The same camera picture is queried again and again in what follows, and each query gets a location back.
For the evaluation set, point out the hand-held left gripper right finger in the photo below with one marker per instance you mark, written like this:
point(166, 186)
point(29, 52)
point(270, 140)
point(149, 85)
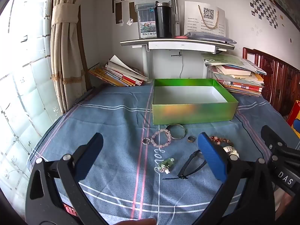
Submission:
point(211, 154)

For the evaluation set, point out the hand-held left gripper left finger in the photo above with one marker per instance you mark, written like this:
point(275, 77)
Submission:
point(89, 159)

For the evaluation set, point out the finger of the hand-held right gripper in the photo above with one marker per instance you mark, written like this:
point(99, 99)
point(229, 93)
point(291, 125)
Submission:
point(269, 136)

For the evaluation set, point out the white wristwatch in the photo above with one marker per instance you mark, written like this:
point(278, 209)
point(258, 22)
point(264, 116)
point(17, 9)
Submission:
point(230, 150)

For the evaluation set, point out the silver bangle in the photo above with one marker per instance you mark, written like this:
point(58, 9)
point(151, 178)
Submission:
point(178, 138)

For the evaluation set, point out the green jade charm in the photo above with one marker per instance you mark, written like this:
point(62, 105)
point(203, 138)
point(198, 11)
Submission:
point(166, 163)

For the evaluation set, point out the shiny green cardboard box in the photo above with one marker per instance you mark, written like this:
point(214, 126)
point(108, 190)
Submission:
point(187, 112)

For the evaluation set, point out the person's left hand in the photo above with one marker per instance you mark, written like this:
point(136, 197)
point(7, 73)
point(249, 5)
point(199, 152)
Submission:
point(136, 222)

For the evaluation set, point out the blue striped blanket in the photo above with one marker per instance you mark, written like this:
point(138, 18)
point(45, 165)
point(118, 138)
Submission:
point(112, 126)

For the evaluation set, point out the red patterned object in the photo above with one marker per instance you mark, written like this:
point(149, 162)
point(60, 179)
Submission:
point(69, 209)

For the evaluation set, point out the dark wooden headboard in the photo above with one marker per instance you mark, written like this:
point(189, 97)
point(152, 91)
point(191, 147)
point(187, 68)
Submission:
point(281, 79)

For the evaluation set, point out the tall stack of books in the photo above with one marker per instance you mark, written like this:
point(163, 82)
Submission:
point(236, 75)

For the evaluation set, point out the slumped pile of books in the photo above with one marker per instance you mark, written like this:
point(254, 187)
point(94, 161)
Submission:
point(117, 75)

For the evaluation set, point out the frosted glass window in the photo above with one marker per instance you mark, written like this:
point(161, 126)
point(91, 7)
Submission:
point(25, 86)

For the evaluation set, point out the beige curtain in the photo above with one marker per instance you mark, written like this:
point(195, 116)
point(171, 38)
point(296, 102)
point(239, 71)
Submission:
point(68, 63)

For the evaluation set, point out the dark blue folder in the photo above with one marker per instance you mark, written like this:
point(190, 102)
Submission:
point(206, 36)

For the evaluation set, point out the white paper bag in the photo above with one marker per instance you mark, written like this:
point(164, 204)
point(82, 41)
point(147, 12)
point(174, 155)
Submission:
point(194, 23)

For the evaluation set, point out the black thermos flask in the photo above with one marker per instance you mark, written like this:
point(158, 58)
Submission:
point(163, 21)

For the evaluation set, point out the beige curtain tie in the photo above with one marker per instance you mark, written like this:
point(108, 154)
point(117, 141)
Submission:
point(64, 13)

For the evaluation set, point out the clear plastic storage box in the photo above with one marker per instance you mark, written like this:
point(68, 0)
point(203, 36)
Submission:
point(145, 21)

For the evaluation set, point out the checkered wall sticker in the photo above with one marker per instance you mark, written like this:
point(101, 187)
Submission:
point(263, 8)

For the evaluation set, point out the brown wall decal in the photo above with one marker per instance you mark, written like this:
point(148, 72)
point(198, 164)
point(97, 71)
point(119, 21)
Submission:
point(119, 7)

